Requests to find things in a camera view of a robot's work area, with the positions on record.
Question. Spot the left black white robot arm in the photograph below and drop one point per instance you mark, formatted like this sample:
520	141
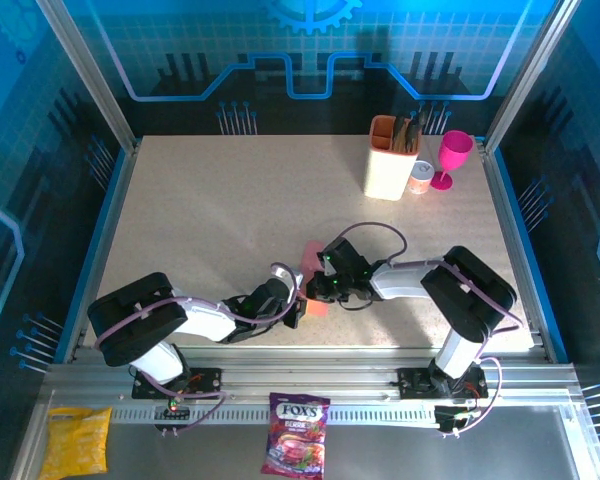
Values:
130	320

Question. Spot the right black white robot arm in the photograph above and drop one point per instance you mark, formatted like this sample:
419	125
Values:
470	295

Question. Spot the cream utensil holder orange rim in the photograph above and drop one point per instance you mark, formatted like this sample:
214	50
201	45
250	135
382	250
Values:
385	175

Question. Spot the small jar white lid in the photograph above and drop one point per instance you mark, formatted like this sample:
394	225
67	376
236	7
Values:
421	179

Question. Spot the purple Fox's candy bag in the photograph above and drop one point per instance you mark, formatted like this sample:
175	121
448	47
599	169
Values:
295	440

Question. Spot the black controller board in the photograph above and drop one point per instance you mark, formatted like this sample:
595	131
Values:
450	420
172	417

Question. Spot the dark wooden utensil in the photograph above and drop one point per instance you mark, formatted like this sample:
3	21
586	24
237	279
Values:
401	134
416	127

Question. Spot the pink plastic goblet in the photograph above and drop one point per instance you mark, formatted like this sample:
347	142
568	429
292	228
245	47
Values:
452	150

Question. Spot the yellow snack bag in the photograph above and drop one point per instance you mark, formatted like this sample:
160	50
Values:
75	442

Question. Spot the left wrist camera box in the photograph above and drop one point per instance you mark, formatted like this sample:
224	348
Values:
281	272

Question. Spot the aluminium mounting rail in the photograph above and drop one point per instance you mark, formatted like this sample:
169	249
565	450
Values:
310	372

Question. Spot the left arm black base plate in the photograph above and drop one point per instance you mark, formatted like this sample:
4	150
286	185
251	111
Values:
207	384

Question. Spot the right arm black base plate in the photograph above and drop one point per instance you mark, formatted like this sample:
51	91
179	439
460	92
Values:
412	382

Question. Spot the aluminium frame post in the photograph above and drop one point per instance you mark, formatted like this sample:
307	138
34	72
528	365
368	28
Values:
530	75
87	75

